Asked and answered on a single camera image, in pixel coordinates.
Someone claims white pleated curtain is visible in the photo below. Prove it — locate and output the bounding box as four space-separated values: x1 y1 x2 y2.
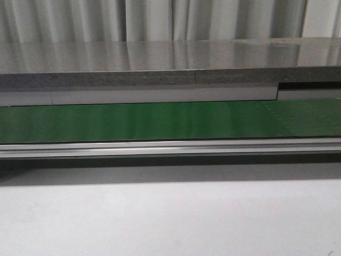
1 1 340 43

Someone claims grey stone countertop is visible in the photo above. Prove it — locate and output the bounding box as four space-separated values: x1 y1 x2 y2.
0 37 341 107

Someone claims green conveyor belt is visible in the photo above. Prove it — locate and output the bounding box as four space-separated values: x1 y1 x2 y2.
1 99 340 144

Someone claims aluminium conveyor frame rail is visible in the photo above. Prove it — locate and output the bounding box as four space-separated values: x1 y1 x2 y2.
1 137 340 159

